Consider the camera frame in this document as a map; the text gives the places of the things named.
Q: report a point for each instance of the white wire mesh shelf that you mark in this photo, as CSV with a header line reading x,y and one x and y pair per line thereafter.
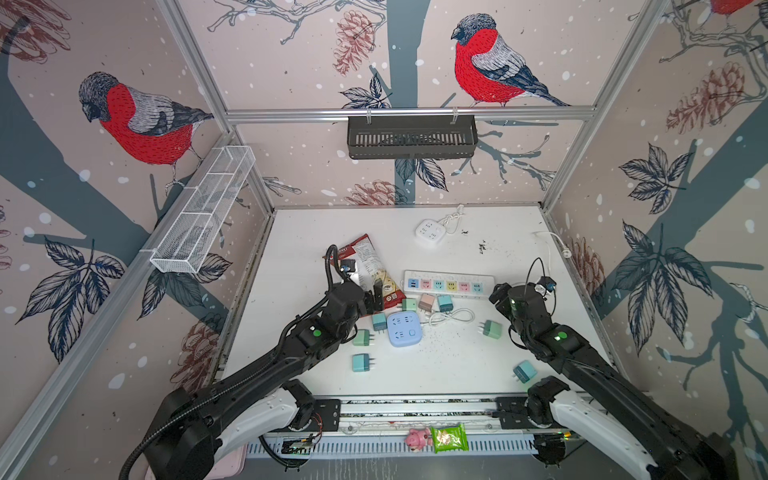
x,y
193,232

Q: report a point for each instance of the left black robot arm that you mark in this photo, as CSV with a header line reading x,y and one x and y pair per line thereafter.
x,y
191,432

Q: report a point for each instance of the black hanging wire basket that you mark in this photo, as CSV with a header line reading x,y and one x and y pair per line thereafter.
x,y
412,137

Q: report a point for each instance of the green snack packet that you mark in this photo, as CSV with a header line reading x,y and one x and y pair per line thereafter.
x,y
447,439

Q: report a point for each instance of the blue cube power socket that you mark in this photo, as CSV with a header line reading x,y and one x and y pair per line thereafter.
x,y
404,329

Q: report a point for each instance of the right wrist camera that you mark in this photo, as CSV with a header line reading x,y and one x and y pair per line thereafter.
x,y
545,286

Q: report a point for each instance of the small white power strip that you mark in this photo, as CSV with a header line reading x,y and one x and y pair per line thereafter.
x,y
429,233

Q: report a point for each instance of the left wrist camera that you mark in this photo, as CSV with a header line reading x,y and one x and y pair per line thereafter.
x,y
348,265

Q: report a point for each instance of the red white snack bag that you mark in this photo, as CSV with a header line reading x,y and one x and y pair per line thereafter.
x,y
369,268

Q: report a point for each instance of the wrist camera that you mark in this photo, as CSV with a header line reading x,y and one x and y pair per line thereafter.
x,y
545,286
348,265

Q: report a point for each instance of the white colourful power strip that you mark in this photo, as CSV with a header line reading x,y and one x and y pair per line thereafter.
x,y
453,284

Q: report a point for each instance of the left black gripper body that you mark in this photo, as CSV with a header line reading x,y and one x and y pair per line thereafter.
x,y
365,304

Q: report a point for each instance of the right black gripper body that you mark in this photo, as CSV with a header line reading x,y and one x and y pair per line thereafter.
x,y
504,304

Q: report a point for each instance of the green plug adapter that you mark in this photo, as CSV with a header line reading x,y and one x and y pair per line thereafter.
x,y
363,338
491,329
409,304

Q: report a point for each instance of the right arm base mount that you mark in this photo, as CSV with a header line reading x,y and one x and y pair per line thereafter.
x,y
521,412

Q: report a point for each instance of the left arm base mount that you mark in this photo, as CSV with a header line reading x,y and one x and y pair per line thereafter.
x,y
323,416

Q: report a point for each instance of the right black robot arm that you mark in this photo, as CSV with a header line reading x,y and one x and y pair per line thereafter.
x,y
589,397

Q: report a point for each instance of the teal plug adapter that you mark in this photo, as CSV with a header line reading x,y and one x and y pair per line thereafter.
x,y
379,322
362,363
445,303
524,372

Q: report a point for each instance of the pink pig toy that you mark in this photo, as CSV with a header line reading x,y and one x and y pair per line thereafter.
x,y
419,439

